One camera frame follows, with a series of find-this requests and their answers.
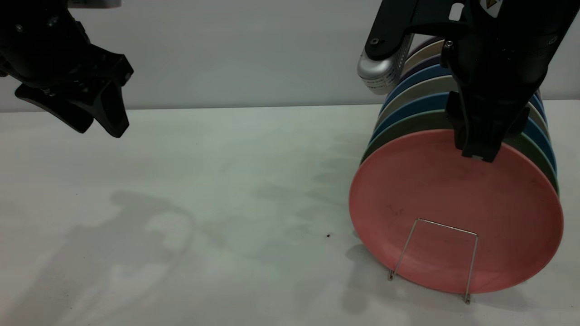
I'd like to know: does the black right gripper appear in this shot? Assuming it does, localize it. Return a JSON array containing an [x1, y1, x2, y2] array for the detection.
[[442, 0, 580, 162]]

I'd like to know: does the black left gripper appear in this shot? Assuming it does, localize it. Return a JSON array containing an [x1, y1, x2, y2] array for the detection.
[[0, 0, 134, 139]]

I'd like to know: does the pink round plate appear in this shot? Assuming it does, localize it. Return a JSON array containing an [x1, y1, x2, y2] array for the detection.
[[349, 129, 564, 295]]

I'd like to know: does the blue round plate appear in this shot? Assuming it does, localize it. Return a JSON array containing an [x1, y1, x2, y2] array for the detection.
[[382, 64, 546, 123], [369, 92, 557, 173]]

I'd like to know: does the beige round plate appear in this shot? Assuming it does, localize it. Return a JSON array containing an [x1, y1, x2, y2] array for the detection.
[[376, 76, 550, 136], [403, 42, 447, 68]]

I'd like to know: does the green round plate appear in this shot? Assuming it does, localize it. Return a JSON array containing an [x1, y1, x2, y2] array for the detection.
[[361, 110, 559, 195]]

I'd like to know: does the navy purple round plate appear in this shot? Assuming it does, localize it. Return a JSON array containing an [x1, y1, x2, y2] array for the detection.
[[399, 54, 442, 82]]

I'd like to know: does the dark purple round plate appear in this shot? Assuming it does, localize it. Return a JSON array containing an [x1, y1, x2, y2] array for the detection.
[[408, 36, 447, 57]]

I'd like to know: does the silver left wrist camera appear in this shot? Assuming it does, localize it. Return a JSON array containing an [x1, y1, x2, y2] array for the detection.
[[68, 0, 122, 9]]

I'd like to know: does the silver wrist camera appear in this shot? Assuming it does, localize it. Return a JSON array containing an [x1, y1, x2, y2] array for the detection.
[[68, 0, 122, 9], [357, 34, 414, 96]]

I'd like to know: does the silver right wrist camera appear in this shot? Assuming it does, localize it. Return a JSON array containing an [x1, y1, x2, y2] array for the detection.
[[357, 34, 414, 96]]

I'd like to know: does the black right camera bracket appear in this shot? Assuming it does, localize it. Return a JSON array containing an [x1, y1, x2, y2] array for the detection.
[[365, 0, 472, 62]]

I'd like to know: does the metal wire plate rack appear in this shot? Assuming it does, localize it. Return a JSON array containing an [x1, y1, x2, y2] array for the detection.
[[389, 218, 479, 304]]

